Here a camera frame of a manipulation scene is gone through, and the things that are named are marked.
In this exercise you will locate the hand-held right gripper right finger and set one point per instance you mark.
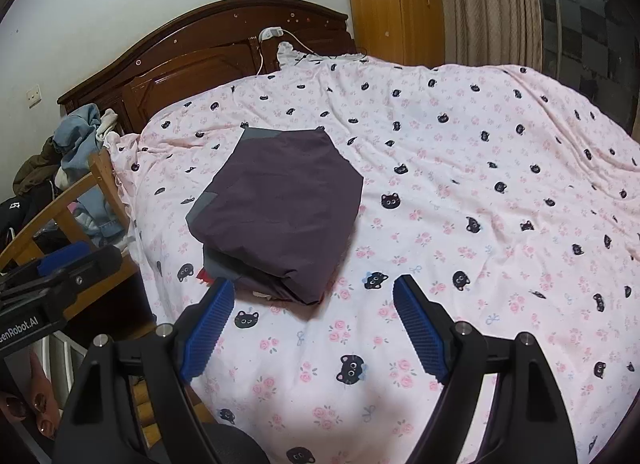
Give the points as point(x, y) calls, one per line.
point(417, 329)

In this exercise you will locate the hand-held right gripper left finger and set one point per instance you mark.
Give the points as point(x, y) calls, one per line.
point(210, 329)

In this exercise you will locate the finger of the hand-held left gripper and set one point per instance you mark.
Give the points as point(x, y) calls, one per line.
point(65, 256)
point(95, 264)

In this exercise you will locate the purple and grey jacket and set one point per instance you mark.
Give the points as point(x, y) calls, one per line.
point(280, 204)

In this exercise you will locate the blue denim clothes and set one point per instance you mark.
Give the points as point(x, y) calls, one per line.
point(75, 138)

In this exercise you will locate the person's left hand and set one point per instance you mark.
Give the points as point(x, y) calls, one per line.
point(40, 389)

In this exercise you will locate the red garment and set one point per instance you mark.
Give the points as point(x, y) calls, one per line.
point(204, 275)

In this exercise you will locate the wooden chair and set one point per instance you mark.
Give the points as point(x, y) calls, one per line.
point(102, 168)

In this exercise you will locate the olive green garment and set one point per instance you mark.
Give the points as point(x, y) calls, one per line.
point(35, 163)

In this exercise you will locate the person's right leg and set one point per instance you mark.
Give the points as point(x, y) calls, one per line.
point(240, 446)

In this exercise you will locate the white garment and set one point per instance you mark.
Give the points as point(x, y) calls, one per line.
point(106, 123)

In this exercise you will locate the pink cat print blanket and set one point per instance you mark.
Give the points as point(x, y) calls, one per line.
point(475, 143)

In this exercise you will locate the dark wooden headboard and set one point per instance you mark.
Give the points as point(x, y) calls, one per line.
point(190, 58)

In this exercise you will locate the white ruffled pillow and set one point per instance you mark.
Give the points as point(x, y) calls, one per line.
point(287, 51)

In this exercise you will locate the white charger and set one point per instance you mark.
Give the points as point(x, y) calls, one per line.
point(270, 33)

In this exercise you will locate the wooden wardrobe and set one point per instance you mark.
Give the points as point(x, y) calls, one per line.
point(390, 3)

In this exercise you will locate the beige curtain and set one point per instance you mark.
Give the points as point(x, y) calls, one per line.
point(490, 3)

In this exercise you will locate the dark glass window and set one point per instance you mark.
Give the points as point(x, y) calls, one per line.
point(585, 18)

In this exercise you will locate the white wall socket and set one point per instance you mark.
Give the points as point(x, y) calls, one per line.
point(34, 96)

